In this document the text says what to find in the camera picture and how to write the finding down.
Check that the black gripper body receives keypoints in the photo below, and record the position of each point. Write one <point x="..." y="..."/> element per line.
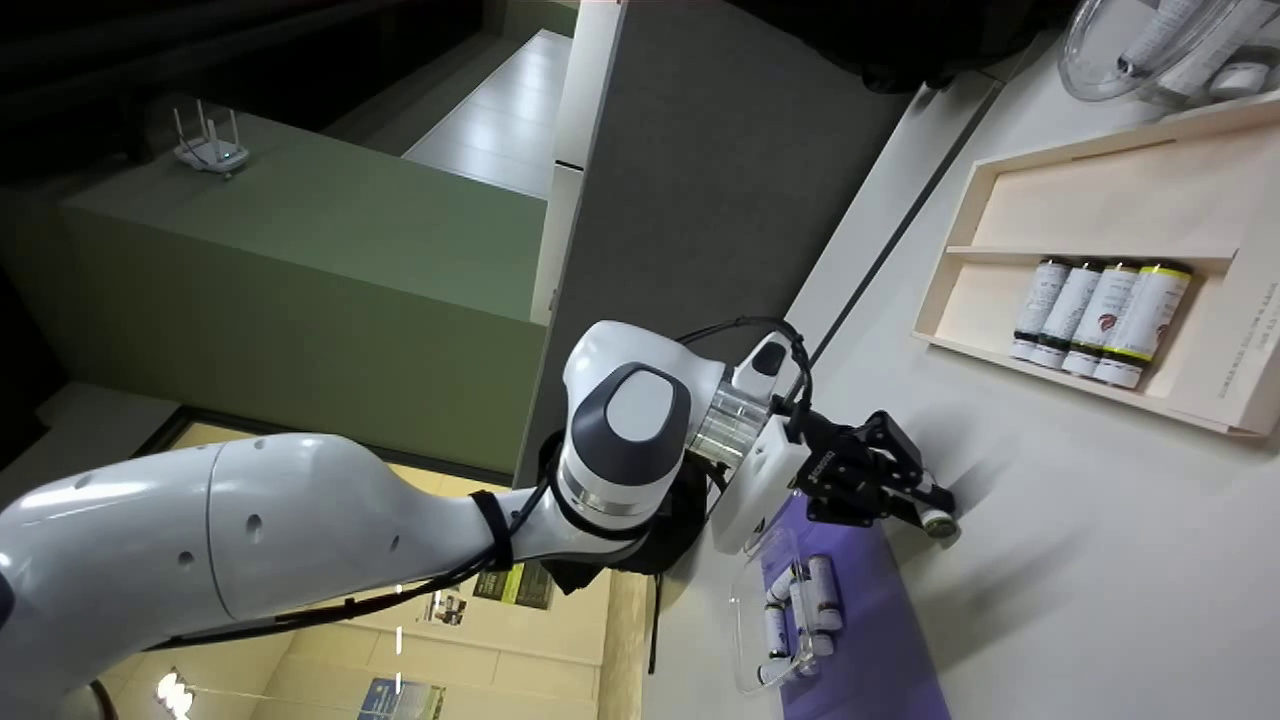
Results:
<point x="853" y="470"/>

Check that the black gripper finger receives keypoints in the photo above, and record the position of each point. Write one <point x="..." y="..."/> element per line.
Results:
<point x="897" y="512"/>
<point x="928" y="489"/>

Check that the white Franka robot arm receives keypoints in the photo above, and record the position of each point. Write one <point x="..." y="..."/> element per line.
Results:
<point x="307" y="534"/>

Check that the white bottle with dark label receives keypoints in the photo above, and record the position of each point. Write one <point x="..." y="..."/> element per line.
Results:
<point x="1041" y="311"/>
<point x="1069" y="313"/>

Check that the white bottle with yellow cap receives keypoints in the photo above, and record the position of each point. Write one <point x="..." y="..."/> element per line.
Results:
<point x="1146" y="323"/>

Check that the purple mat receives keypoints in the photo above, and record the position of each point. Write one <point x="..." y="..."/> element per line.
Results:
<point x="882" y="625"/>

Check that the white bottles on cloth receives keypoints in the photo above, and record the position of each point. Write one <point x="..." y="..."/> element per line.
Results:
<point x="787" y="625"/>

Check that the grey partition panel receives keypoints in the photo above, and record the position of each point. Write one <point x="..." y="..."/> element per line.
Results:
<point x="706" y="185"/>

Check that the wooden shelf tray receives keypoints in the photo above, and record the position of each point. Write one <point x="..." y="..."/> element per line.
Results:
<point x="1104" y="203"/>

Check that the white round fan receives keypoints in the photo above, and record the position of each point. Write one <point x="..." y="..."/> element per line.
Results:
<point x="1172" y="44"/>

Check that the green partition block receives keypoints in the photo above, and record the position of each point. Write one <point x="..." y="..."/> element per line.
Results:
<point x="307" y="292"/>

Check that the white wifi router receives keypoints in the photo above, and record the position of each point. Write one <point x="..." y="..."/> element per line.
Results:
<point x="211" y="145"/>

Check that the dark green wall poster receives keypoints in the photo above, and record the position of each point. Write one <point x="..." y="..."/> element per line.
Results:
<point x="521" y="586"/>

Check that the small photo wall poster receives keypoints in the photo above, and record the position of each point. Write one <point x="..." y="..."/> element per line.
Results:
<point x="447" y="611"/>

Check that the blue wall poster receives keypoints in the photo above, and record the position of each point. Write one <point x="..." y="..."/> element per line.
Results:
<point x="398" y="696"/>

